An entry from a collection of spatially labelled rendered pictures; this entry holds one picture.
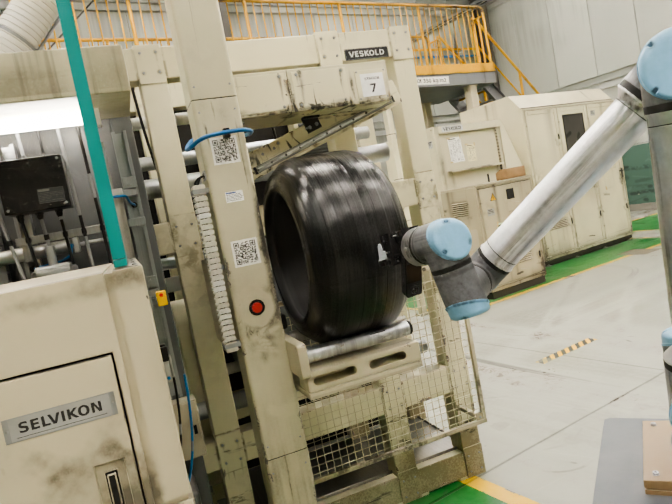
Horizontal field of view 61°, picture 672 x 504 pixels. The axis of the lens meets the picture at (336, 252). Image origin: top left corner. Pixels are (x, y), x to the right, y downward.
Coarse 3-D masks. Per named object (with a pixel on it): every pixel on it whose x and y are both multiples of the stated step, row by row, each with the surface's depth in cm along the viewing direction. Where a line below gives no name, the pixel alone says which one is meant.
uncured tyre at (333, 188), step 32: (288, 160) 167; (320, 160) 162; (352, 160) 162; (288, 192) 158; (320, 192) 151; (352, 192) 153; (384, 192) 156; (288, 224) 199; (320, 224) 148; (352, 224) 150; (384, 224) 153; (288, 256) 201; (320, 256) 149; (352, 256) 149; (288, 288) 196; (320, 288) 151; (352, 288) 151; (384, 288) 155; (320, 320) 158; (352, 320) 158; (384, 320) 165
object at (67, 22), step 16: (64, 0) 82; (64, 16) 82; (64, 32) 82; (80, 48) 132; (80, 64) 82; (80, 80) 82; (80, 96) 82; (80, 112) 82; (96, 128) 83; (96, 144) 83; (96, 160) 83; (96, 176) 83; (112, 208) 84; (112, 224) 84; (112, 240) 84; (112, 256) 84
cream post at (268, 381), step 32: (192, 0) 154; (192, 32) 154; (192, 64) 154; (224, 64) 157; (192, 96) 154; (224, 96) 157; (192, 128) 162; (224, 192) 158; (224, 224) 158; (256, 224) 161; (224, 256) 158; (256, 288) 161; (256, 320) 161; (256, 352) 161; (256, 384) 161; (288, 384) 164; (256, 416) 162; (288, 416) 164; (288, 448) 165; (288, 480) 165
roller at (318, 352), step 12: (396, 324) 169; (408, 324) 170; (348, 336) 165; (360, 336) 164; (372, 336) 165; (384, 336) 166; (396, 336) 168; (312, 348) 160; (324, 348) 160; (336, 348) 161; (348, 348) 163; (360, 348) 165; (312, 360) 159
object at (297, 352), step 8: (288, 336) 168; (288, 344) 161; (296, 344) 155; (304, 344) 155; (288, 352) 163; (296, 352) 154; (304, 352) 154; (296, 360) 156; (304, 360) 154; (296, 368) 158; (304, 368) 154; (304, 376) 154
